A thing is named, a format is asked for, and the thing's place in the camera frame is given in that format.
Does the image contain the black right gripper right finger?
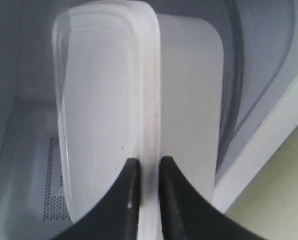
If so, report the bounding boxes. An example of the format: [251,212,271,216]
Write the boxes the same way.
[159,155,249,240]

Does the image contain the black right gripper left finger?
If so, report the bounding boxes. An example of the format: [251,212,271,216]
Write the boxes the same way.
[54,158,141,240]

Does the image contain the translucent plastic container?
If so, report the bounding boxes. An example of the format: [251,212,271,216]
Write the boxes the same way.
[52,0,224,240]

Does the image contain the glass microwave turntable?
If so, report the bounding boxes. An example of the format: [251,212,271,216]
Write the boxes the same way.
[222,0,296,167]

